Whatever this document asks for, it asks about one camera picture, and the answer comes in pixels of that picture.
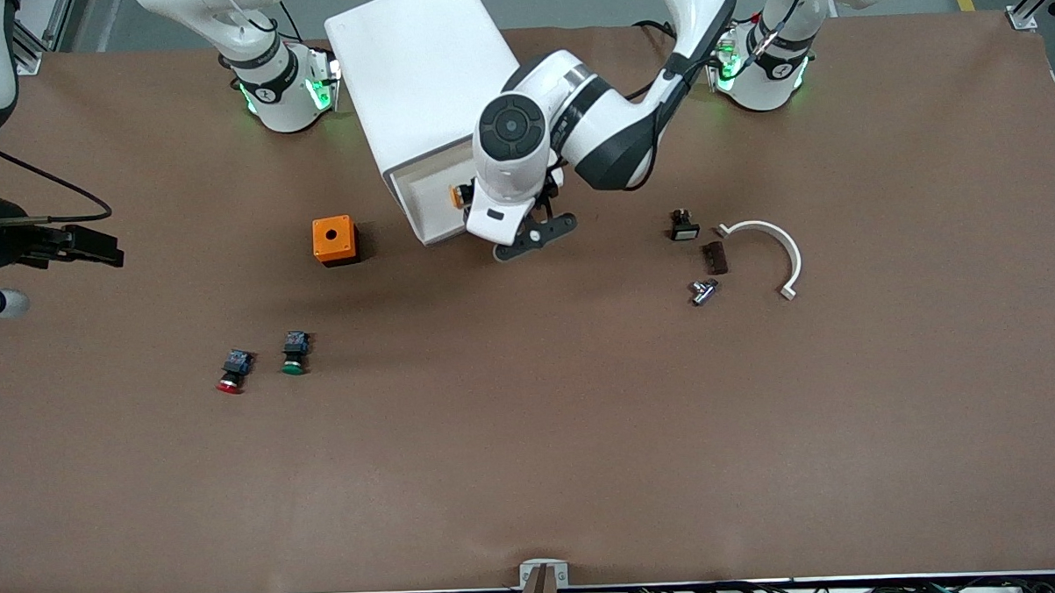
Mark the red push button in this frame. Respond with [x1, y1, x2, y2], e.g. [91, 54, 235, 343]
[214, 348, 256, 396]

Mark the black arm base cable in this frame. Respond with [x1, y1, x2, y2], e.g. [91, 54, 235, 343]
[632, 19, 680, 46]

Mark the white curved bracket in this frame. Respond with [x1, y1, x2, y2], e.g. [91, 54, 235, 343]
[716, 218, 805, 304]

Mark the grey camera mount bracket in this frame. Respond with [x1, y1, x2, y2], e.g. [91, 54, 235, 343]
[517, 559, 570, 593]

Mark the green push button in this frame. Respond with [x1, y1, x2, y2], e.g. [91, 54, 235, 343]
[280, 331, 312, 376]

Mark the brown table cover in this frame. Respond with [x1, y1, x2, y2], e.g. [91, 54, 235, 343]
[0, 6, 1055, 593]

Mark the orange button enclosure box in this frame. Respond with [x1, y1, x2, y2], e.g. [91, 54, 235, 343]
[311, 215, 361, 268]

